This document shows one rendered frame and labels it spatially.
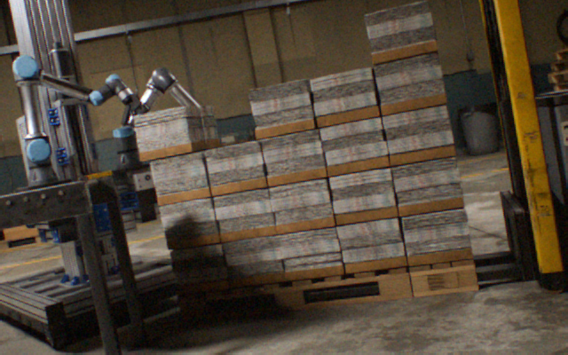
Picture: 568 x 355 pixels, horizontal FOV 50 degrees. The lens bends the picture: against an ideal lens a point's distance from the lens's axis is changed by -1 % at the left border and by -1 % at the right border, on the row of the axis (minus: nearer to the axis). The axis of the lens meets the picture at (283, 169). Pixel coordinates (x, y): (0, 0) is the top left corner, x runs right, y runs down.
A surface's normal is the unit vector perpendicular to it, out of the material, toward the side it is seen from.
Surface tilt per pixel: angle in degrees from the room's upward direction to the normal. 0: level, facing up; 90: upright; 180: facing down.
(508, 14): 90
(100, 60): 90
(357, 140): 89
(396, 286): 90
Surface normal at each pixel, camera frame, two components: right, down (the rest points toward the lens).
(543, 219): -0.26, 0.10
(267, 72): 0.07, 0.04
